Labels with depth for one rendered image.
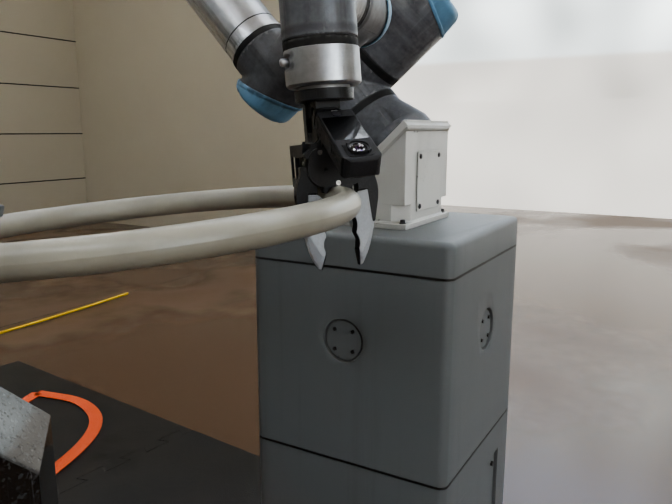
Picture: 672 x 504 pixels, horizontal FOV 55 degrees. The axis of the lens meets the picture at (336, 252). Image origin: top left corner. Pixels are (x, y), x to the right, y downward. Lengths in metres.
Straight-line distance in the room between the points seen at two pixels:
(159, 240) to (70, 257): 0.06
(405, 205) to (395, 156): 0.09
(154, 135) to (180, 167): 0.47
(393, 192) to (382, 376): 0.33
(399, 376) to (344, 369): 0.11
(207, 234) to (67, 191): 7.36
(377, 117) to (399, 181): 0.13
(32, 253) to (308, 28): 0.40
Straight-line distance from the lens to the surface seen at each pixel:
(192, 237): 0.50
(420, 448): 1.16
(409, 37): 1.24
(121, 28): 7.48
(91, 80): 7.82
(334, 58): 0.75
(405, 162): 1.15
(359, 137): 0.72
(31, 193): 7.59
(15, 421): 1.06
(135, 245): 0.49
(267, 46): 0.92
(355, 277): 1.11
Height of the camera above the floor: 1.02
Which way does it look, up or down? 11 degrees down
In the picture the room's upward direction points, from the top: straight up
